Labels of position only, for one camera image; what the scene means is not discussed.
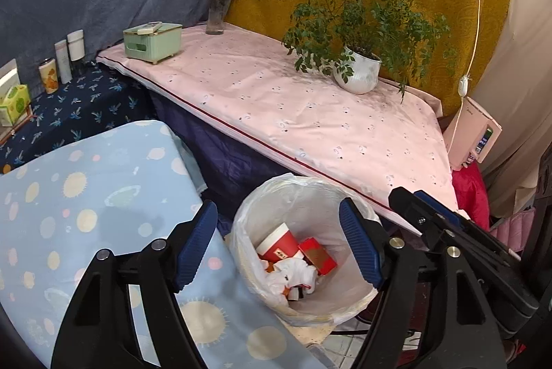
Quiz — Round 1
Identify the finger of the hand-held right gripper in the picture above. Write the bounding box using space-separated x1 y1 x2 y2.
413 190 520 264
388 186 464 253

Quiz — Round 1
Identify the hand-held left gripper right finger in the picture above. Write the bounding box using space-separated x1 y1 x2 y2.
338 198 506 369

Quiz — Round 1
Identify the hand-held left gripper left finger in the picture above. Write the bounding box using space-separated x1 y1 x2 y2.
51 200 219 369

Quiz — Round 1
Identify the red paper box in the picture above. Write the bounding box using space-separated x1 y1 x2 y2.
297 237 338 275

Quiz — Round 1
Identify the white cloth with red trim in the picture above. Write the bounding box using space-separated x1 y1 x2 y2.
264 257 320 301

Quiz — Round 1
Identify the red paper cup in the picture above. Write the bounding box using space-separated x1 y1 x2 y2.
256 222 303 264

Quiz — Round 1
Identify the bin with white bag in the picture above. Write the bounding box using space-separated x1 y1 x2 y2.
226 174 389 327

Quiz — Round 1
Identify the pink quilted cloth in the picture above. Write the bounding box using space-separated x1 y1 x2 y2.
492 209 535 253

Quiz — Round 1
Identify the dark purple cloth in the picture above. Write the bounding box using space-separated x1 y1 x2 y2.
149 88 415 232

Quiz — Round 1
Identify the pink electric device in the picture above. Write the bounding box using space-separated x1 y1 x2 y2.
443 97 503 172

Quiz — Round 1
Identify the green potted plant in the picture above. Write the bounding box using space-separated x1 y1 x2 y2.
254 0 458 102

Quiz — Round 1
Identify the light blue planet-print tablecloth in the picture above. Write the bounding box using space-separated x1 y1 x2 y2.
0 119 328 369

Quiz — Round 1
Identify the navy printed cloth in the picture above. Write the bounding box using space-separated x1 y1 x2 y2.
0 60 158 175

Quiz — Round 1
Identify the beige curtain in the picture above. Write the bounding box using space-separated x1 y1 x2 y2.
479 0 552 219

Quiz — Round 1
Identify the green tissue box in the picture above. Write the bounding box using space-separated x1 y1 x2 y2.
123 21 184 63

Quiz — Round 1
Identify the orange printed can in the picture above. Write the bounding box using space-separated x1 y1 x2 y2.
38 58 59 95

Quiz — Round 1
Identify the white slim bottle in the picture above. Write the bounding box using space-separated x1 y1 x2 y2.
54 40 73 84

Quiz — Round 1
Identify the green tissue pack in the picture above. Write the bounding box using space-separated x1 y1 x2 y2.
0 84 31 127

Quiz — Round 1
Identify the white jar with dark base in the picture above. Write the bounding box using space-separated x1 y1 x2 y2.
67 30 86 76

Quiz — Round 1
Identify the white open carton box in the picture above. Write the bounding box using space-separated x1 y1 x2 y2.
0 58 20 94

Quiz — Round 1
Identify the white cable with switch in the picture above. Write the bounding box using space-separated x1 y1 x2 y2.
458 0 483 98

